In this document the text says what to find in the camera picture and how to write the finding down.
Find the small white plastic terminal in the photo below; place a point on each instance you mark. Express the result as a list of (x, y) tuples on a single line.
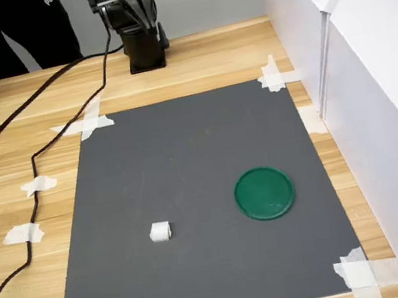
[(159, 232)]

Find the round green lid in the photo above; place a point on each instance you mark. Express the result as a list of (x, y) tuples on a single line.
[(264, 193)]

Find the white masking tape piece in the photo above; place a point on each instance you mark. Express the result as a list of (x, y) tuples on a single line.
[(17, 235), (45, 182), (313, 121), (360, 275), (90, 123), (274, 81)]

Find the white partition panel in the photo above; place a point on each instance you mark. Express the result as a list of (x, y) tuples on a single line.
[(296, 23), (391, 123)]

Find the dark grey mat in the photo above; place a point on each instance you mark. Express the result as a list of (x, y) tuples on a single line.
[(184, 151)]

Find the white partition joining profile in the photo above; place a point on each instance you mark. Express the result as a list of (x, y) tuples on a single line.
[(323, 65)]

